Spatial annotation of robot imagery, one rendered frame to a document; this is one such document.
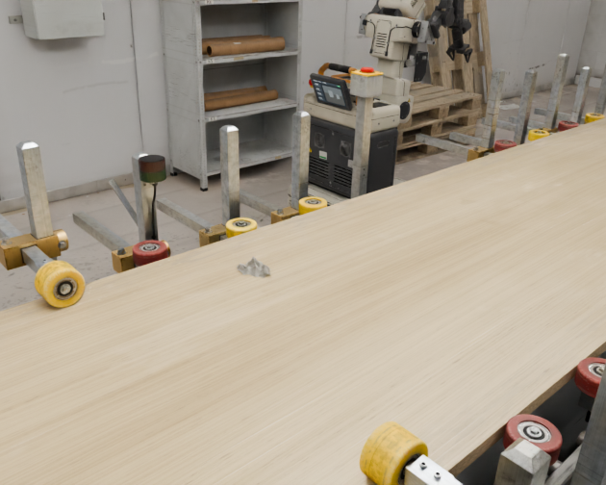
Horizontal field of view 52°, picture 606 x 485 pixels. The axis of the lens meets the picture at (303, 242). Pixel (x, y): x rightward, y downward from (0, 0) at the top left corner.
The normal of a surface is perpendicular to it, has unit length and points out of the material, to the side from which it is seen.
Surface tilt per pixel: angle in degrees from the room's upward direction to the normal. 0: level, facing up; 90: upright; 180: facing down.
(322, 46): 90
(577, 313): 0
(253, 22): 90
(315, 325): 0
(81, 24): 90
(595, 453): 90
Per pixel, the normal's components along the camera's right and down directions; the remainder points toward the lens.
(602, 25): -0.74, 0.26
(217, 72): 0.67, 0.34
